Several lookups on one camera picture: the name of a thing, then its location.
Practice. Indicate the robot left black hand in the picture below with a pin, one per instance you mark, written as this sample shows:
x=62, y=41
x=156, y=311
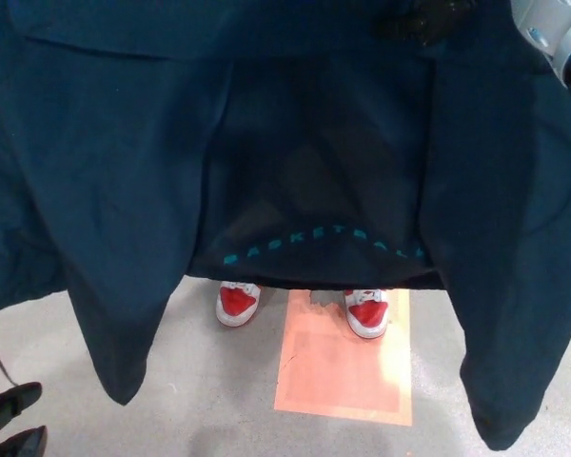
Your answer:
x=9, y=404

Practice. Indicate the dark teal coat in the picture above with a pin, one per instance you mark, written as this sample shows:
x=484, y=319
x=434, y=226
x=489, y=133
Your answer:
x=124, y=166

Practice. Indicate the robot right silver arm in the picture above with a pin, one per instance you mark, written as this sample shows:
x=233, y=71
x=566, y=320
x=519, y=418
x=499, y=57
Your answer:
x=557, y=28

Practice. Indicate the person's left red white sneaker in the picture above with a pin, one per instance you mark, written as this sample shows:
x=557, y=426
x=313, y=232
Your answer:
x=367, y=314

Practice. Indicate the orange floor tape square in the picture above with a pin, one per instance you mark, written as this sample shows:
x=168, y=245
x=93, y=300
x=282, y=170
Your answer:
x=342, y=371

